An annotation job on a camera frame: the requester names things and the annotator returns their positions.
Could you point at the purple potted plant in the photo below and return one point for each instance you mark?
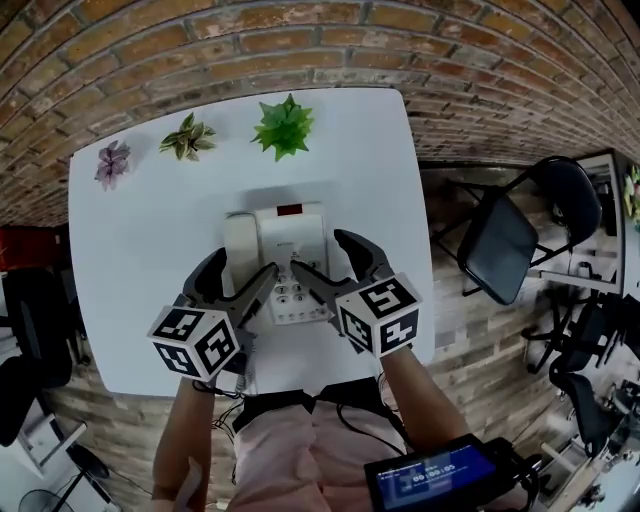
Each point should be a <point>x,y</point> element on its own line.
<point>113,162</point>

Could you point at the black waist belt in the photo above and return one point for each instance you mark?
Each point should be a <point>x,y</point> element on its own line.
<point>270,405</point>

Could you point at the white square table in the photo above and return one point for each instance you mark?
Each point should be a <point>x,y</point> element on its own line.
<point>150,250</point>

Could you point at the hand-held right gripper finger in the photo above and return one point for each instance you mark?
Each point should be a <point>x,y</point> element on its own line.
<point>367,260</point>
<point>320,287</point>

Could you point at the person's left forearm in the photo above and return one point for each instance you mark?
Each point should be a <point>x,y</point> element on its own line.
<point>185,430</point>

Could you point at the variegated potted plant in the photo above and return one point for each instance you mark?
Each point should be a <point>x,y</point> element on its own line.
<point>187,137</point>

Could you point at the black pedestal fan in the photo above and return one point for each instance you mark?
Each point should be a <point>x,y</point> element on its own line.
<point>87,462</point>

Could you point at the black folding chair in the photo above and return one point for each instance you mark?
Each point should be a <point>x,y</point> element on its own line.
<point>500,250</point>

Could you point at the yellow flower bouquet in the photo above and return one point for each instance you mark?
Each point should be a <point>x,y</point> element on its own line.
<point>634,195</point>

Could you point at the person's right forearm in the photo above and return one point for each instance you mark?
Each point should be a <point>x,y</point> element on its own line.
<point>425,400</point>

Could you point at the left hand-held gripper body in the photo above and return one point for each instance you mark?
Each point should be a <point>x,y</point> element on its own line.
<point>192,340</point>

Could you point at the person's pink clothing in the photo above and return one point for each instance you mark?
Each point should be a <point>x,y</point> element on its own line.
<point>300,460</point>

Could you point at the dark desk with white frame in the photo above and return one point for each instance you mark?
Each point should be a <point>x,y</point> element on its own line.
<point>620,200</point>

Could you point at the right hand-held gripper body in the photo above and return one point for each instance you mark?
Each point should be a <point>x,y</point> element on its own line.
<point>380,315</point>

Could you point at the black blue-screen device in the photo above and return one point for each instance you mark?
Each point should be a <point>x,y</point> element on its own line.
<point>435,475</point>

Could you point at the white telephone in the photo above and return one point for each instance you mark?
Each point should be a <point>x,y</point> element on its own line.
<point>300,225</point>

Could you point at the red box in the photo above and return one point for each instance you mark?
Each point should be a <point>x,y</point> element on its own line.
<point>30,247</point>

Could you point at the green potted plant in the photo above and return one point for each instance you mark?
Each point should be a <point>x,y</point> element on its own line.
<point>282,127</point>

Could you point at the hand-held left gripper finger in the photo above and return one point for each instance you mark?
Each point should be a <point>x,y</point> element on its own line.
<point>252,300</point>
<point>205,277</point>

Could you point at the black office chair with headrest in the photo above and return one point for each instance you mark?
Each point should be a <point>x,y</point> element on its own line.
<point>35,330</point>

